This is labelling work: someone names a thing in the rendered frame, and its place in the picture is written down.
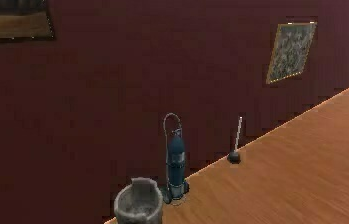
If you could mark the blue upright vacuum cleaner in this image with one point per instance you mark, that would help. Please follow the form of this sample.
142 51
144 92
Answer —
176 160

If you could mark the brown framed picture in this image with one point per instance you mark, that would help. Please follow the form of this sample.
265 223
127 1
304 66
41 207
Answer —
15 23

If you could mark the grey bucket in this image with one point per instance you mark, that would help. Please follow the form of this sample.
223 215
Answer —
138 203

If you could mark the grey speckled framed picture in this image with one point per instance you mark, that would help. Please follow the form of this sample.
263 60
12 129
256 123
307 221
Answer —
291 50

